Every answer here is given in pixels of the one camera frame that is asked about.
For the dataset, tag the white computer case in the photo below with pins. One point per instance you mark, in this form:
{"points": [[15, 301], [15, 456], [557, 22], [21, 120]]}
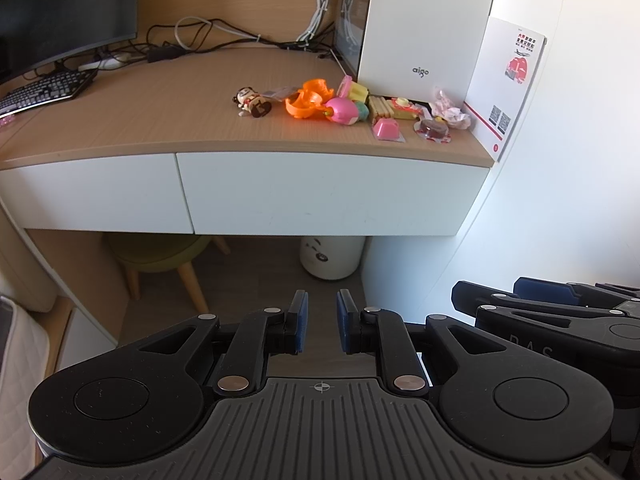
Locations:
{"points": [[430, 20]]}

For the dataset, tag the orange plastic toy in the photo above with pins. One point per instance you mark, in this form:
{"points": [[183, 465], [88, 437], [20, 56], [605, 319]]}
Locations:
{"points": [[302, 105]]}

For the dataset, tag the black power adapter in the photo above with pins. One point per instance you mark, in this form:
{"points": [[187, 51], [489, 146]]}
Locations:
{"points": [[162, 53]]}

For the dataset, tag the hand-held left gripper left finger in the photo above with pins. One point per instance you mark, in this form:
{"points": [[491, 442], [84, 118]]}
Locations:
{"points": [[300, 321]]}

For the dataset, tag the pink round toy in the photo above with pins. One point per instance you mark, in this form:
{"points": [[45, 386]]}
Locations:
{"points": [[342, 111]]}

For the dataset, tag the narrow white drawer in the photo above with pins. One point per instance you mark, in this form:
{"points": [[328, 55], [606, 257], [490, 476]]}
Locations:
{"points": [[100, 192]]}

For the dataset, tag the black keyboard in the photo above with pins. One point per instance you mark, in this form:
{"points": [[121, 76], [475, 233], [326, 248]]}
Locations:
{"points": [[45, 91]]}

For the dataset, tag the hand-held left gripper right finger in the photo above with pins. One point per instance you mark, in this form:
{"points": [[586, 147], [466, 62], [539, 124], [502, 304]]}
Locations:
{"points": [[344, 321]]}

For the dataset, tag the black computer monitor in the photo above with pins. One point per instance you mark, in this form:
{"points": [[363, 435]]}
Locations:
{"points": [[60, 10]]}

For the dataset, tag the white round bin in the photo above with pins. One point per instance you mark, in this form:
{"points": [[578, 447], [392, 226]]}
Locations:
{"points": [[332, 260]]}

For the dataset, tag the small pink object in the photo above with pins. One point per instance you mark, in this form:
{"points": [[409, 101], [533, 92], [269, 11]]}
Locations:
{"points": [[6, 121]]}

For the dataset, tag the white quilted mattress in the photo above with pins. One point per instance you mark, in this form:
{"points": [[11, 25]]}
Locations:
{"points": [[20, 385]]}

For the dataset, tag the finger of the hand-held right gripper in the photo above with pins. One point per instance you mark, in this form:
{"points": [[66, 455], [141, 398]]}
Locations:
{"points": [[475, 296], [532, 287]]}

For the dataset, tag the brown white figurine toy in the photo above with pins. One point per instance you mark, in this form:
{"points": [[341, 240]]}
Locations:
{"points": [[252, 102]]}

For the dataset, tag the green stool with wooden legs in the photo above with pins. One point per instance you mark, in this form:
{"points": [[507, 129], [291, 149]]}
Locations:
{"points": [[150, 255]]}

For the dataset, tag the clear snack packet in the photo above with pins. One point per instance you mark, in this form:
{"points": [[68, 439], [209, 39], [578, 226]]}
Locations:
{"points": [[281, 92]]}

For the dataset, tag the yellow pink toy cup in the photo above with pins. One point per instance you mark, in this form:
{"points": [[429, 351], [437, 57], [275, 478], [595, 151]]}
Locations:
{"points": [[360, 93]]}

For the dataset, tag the white card with red stripe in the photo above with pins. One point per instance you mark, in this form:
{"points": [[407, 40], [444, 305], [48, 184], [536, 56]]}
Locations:
{"points": [[500, 85]]}

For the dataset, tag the clear wrapper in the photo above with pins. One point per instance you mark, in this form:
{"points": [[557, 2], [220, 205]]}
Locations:
{"points": [[452, 112]]}

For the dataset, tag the small cake toy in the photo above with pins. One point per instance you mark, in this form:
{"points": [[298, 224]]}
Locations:
{"points": [[402, 107]]}

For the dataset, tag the cream wafer toy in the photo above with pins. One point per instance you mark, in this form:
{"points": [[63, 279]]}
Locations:
{"points": [[381, 107]]}

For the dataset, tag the round chocolate snack packet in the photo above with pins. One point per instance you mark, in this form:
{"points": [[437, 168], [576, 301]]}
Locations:
{"points": [[432, 130]]}

